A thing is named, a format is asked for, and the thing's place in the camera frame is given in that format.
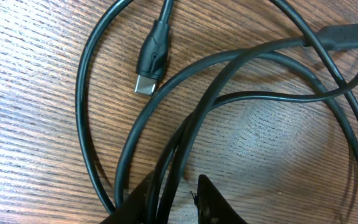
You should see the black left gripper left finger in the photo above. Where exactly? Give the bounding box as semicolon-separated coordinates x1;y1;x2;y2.
100;172;154;224

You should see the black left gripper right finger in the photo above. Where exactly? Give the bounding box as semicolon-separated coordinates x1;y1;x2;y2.
195;174;247;224

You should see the black thin USB cable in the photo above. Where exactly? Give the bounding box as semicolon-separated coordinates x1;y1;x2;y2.
75;0;358;224

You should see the black USB-A cable blue plug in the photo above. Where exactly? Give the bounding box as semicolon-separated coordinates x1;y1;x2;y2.
113;23;358;224

